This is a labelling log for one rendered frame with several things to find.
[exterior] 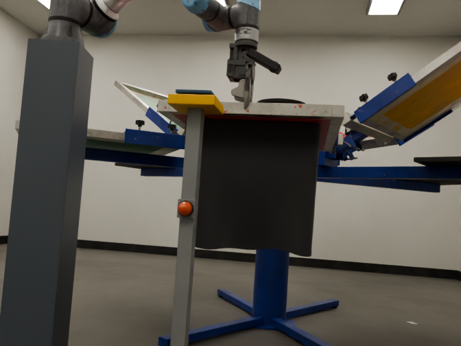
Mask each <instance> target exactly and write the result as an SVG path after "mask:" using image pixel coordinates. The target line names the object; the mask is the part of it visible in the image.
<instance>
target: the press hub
mask: <svg viewBox="0 0 461 346"><path fill-rule="evenodd" d="M258 102H260V103H285V104H305V103H304V102H301V101H298V100H292V99H285V98H270V99H264V100H259V101H258ZM288 270H289V252H287V251H283V250H280V249H260V250H256V259H255V280H254V292H253V304H252V315H251V316H260V317H263V318H264V319H263V325H258V326H254V327H255V328H259V329H264V330H278V329H277V328H275V327H273V326H272V325H271V319H279V318H281V319H283V320H285V321H287V322H288V323H291V324H292V325H295V326H296V324H295V322H293V321H292V320H289V319H286V307H287V283H288ZM247 317H250V316H245V317H244V318H247Z"/></svg>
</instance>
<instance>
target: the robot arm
mask: <svg viewBox="0 0 461 346"><path fill-rule="evenodd" d="M130 1H131V0H50V4H49V18H48V25H47V28H46V30H45V32H44V34H43V36H42V38H41V39H45V40H56V41H75V42H80V43H81V44H82V45H83V46H84V41H83V38H82V33H81V30H82V31H84V32H86V33H88V34H90V35H91V36H96V37H98V38H106V37H108V36H110V35H111V34H112V33H113V32H114V31H115V29H116V27H115V26H117V19H118V18H119V12H120V11H121V10H122V9H123V8H124V7H125V6H126V5H127V4H128V3H129V2H130ZM182 4H183V5H184V6H185V7H186V9H188V11H190V12H191V13H193V14H195V15H196V16H198V17H199V18H201V19H202V24H203V26H204V28H205V30H206V31H208V32H221V31H224V30H233V29H235V43H230V46H229V47H230V58H229V59H228V60H227V70H226V76H227V77H228V79H229V80H230V82H238V83H239V86H238V87H236V88H234V89H232V90H231V95H233V96H234V99H235V100H237V101H239V102H244V109H246V108H247V107H248V105H249V104H250V102H252V97H253V89H254V81H255V66H256V64H255V63H258V64H259V65H261V66H263V67H265V68H266V69H268V70H269V71H270V72H272V73H275V74H276V75H279V74H280V72H281V70H282V68H281V65H280V64H279V63H278V62H277V61H273V60H272V59H270V58H268V57H267V56H264V55H263V54H261V53H259V52H258V51H256V50H257V45H258V42H259V21H260V13H261V11H260V7H261V1H260V0H237V4H234V5H227V6H223V5H222V4H221V3H220V2H219V1H217V0H182Z"/></svg>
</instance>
